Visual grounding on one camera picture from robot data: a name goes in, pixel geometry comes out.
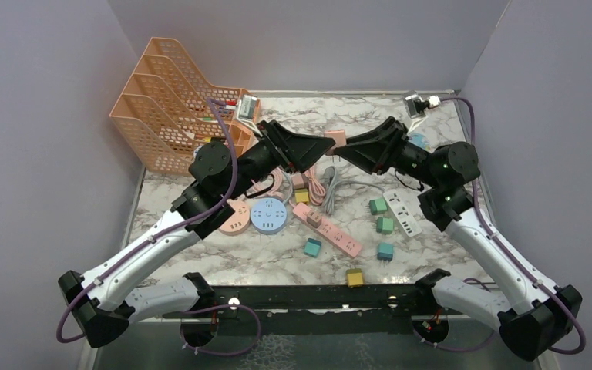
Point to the pink round power strip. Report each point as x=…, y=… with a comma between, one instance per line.
x=239, y=221

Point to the white power strip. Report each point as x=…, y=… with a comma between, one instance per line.
x=398, y=205

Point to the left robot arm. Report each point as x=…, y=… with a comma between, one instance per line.
x=102, y=301

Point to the yellow plug adapter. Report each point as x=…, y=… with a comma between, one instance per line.
x=302, y=196
x=355, y=278

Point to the blue white oval device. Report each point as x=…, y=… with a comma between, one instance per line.
x=421, y=141

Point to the yellow plug adapter middle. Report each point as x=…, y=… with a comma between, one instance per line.
x=302, y=196

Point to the teal plug adapter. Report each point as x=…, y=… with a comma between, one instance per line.
x=312, y=247
x=385, y=251

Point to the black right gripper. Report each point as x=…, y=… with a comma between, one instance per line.
x=377, y=149

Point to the green plug adapter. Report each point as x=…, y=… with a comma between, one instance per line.
x=385, y=225
x=377, y=206

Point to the orange mesh file organizer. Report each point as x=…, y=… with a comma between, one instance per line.
x=163, y=115

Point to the blue round power strip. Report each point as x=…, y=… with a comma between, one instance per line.
x=269, y=216

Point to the pink long power strip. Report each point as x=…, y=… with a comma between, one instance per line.
x=329, y=232

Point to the yellow plug adapter front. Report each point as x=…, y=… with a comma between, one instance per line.
x=355, y=278

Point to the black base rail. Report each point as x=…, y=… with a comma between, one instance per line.
x=311, y=310

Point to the tan plug adapter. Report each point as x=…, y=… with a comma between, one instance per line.
x=314, y=219

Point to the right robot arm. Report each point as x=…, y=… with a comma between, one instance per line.
x=532, y=312

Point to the pink plug adapter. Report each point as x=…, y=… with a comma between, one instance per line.
x=340, y=138

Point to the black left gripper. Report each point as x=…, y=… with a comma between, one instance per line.
x=297, y=152

